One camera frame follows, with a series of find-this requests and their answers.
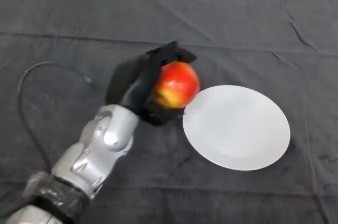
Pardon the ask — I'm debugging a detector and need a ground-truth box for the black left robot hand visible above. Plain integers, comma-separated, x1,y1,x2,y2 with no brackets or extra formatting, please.
105,40,198,127

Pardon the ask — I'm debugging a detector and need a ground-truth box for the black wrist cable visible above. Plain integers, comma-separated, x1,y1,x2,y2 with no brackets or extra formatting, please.
16,61,92,170

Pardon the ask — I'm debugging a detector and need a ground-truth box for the red yellow apple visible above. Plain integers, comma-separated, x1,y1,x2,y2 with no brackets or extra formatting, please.
152,61,201,109

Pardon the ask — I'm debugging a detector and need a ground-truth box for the white round plate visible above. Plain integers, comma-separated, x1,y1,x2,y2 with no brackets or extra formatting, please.
182,85,292,172

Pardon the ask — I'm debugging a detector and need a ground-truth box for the dark grey cloth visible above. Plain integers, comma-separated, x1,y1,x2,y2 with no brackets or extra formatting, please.
0,0,338,224

